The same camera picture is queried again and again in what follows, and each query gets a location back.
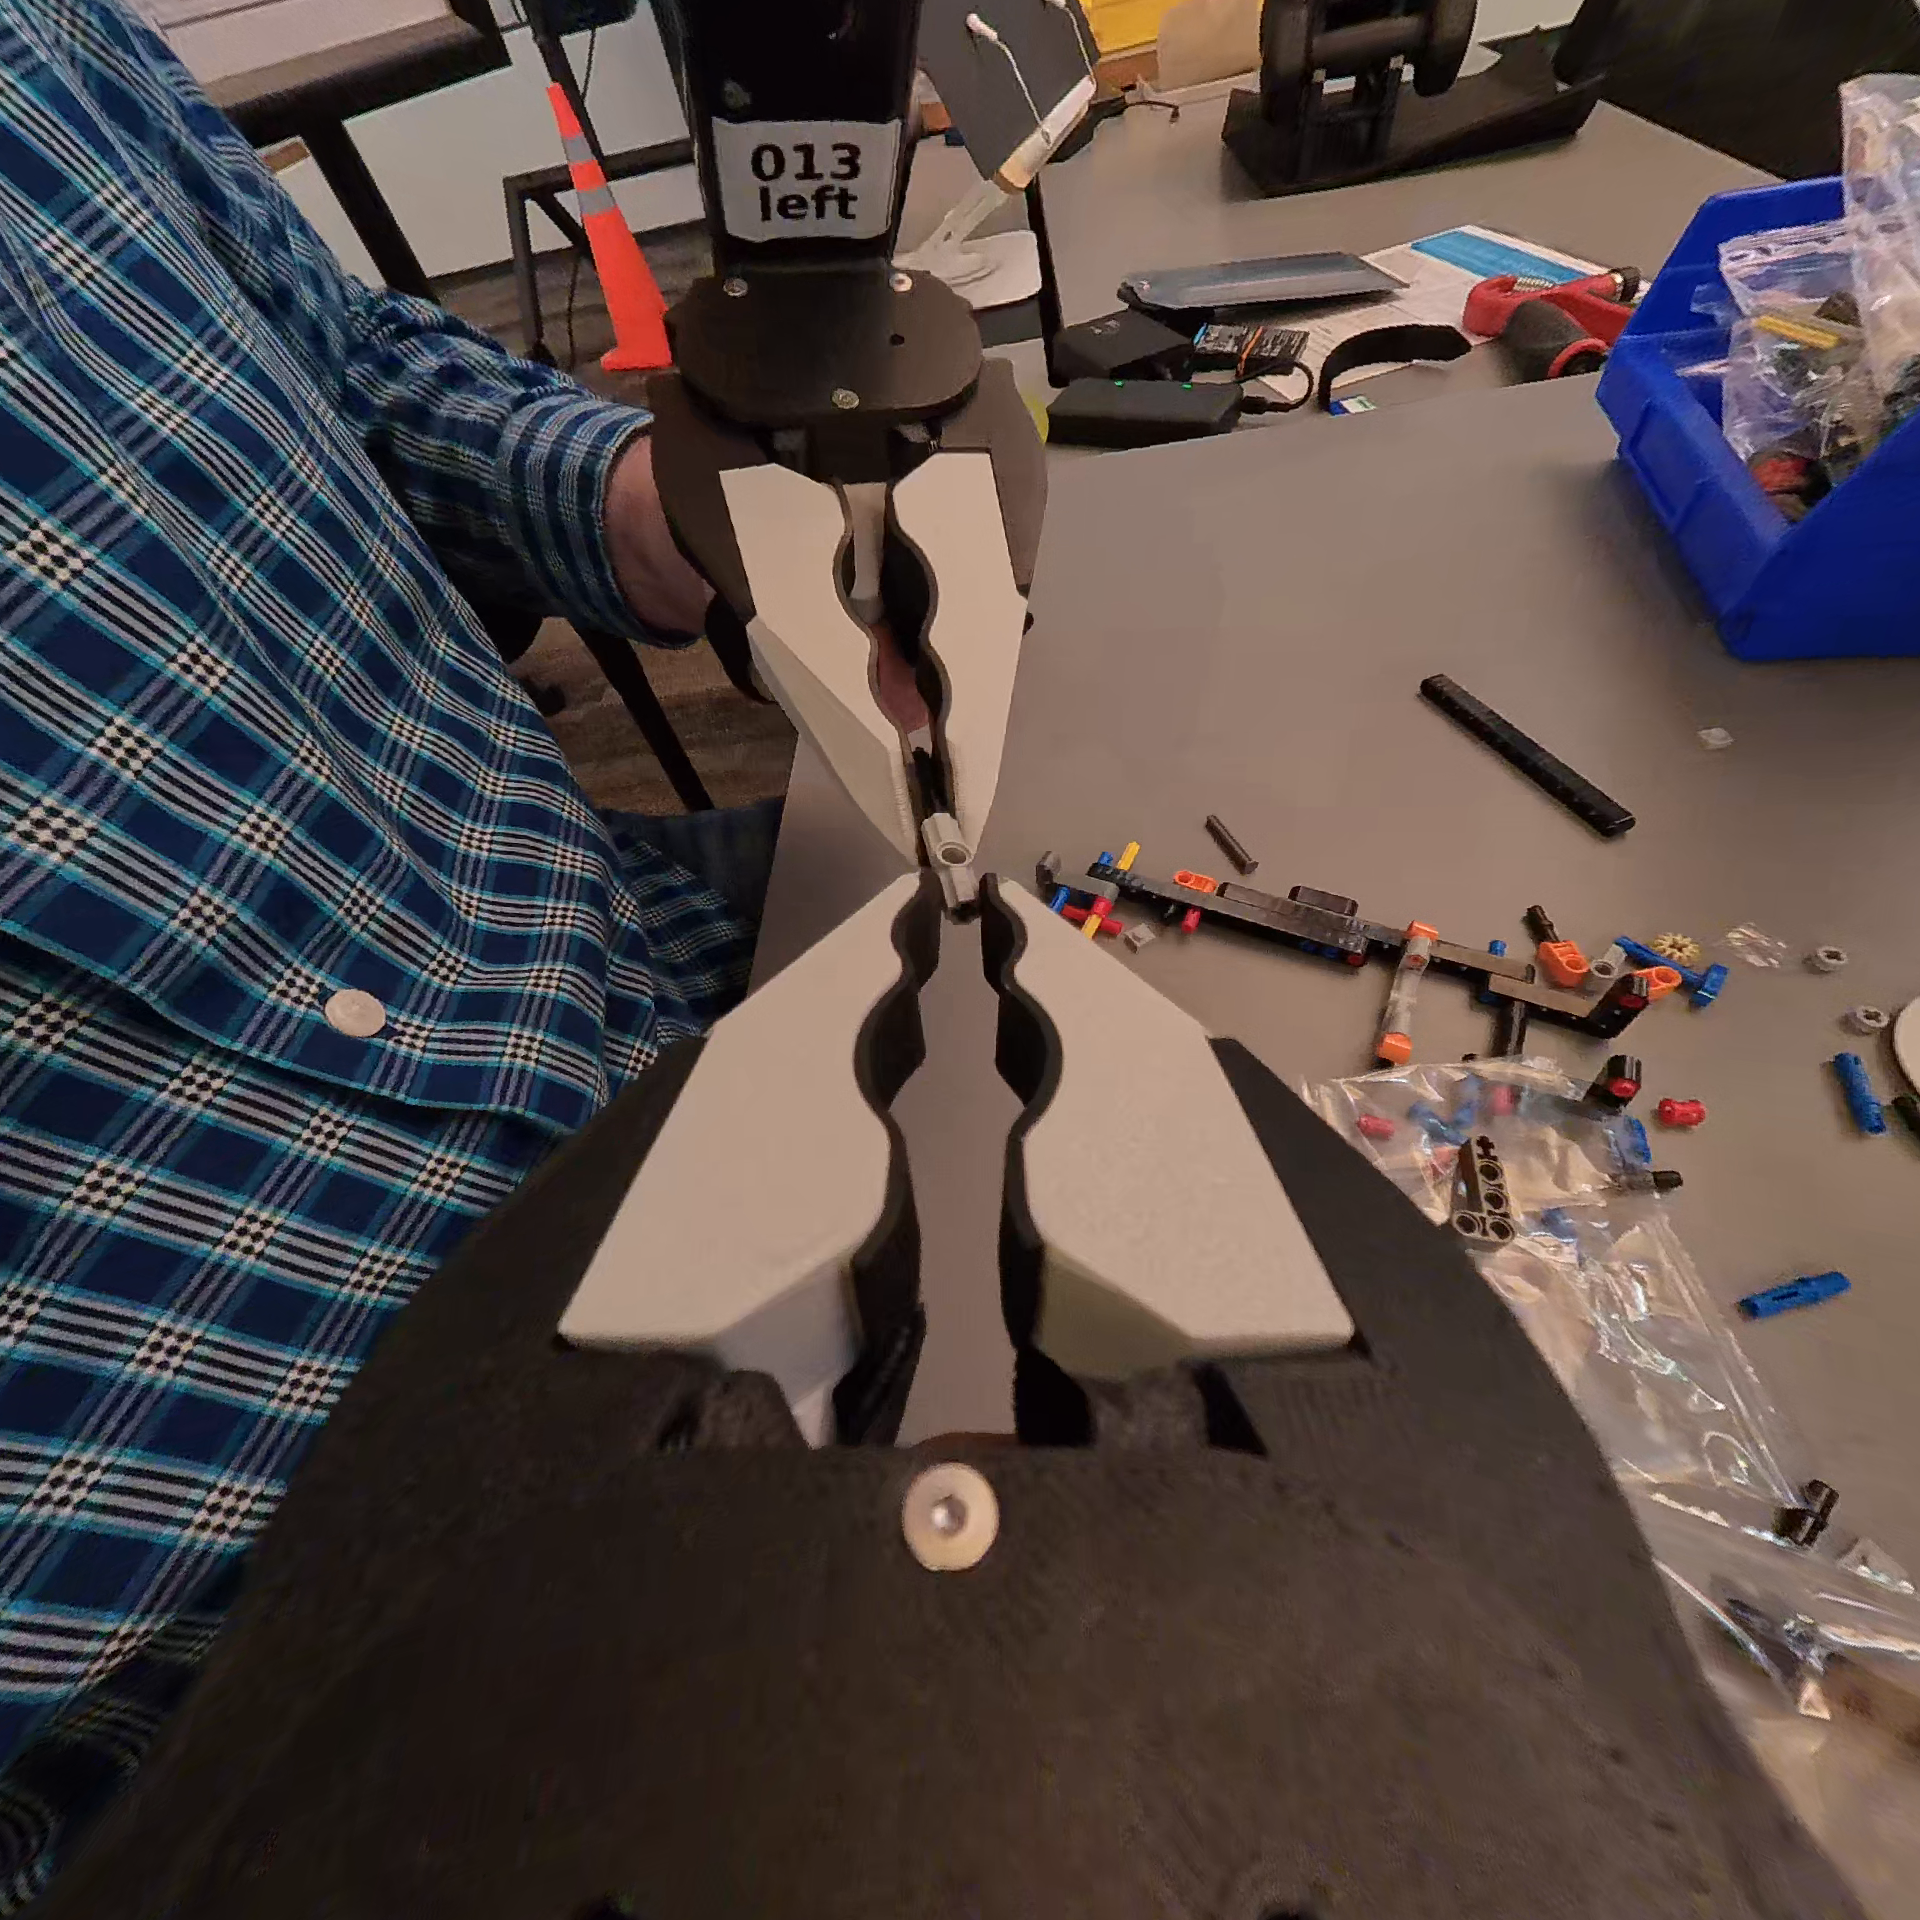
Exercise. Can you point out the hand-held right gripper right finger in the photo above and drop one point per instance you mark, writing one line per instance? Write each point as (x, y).
(1169, 1200)

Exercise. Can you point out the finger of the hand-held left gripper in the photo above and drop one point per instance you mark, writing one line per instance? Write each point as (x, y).
(967, 587)
(794, 614)

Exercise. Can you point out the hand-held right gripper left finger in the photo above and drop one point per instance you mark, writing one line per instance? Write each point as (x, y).
(708, 1186)

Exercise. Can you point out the small grey lego connector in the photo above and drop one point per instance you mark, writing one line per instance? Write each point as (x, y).
(947, 851)

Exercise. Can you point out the person's left forearm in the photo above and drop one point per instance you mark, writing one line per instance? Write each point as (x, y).
(495, 453)

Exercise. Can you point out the black lego assembly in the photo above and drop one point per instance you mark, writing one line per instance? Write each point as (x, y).
(1274, 908)

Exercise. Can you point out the short black lego beam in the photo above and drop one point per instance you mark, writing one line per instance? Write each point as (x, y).
(1485, 1192)

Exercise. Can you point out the short black lego axle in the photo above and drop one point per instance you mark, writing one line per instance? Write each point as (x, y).
(1231, 844)

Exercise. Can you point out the blue and black lego pin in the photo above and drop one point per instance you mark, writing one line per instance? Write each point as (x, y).
(1643, 1172)

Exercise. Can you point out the tan lego gear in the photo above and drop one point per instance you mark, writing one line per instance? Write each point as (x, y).
(1677, 947)

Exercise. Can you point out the long black lego beam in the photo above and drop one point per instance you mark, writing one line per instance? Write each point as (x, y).
(1523, 754)

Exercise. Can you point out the clear bag of lego parts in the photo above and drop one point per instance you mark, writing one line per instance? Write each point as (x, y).
(1801, 376)

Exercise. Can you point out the person's left hand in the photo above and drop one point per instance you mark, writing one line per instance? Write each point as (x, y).
(662, 564)

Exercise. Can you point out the orange traffic cone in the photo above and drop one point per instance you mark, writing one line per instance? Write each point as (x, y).
(614, 256)

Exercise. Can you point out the black power bank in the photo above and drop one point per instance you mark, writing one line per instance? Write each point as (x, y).
(1141, 413)

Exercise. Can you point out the small black device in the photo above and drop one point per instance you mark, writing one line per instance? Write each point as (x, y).
(1117, 347)

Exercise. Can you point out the white desk lamp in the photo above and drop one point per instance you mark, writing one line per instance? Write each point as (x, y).
(1019, 152)

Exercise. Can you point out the small clear plastic bag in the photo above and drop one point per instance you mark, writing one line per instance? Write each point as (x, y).
(1515, 1322)

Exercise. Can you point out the dark tablet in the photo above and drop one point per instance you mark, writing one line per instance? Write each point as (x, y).
(1263, 279)

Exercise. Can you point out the person in blue plaid shirt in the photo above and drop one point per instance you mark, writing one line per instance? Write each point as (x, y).
(228, 1051)

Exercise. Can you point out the black side table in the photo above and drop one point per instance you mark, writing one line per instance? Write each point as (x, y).
(377, 67)

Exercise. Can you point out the printed paper sheet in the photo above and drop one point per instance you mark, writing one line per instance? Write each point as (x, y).
(1500, 260)

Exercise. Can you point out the black machine stand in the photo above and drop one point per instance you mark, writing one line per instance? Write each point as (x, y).
(1396, 107)

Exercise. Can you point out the red and black tool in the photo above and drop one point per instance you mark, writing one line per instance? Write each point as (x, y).
(1546, 315)

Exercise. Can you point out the blue plastic bin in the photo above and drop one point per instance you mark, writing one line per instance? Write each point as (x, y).
(1708, 494)

